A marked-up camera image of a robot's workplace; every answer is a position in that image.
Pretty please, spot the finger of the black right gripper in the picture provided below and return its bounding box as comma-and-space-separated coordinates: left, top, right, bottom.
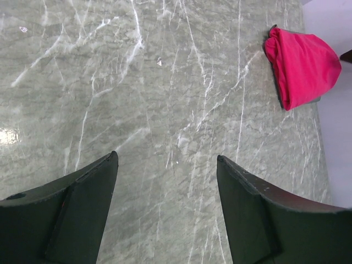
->
339, 50, 352, 64

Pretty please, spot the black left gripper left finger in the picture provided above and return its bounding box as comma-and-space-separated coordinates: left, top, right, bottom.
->
1, 151, 118, 263

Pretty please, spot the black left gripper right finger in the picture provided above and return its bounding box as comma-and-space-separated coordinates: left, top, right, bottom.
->
217, 156, 351, 263

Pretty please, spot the crimson red t-shirt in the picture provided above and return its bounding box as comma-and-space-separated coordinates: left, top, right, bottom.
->
265, 27, 342, 111

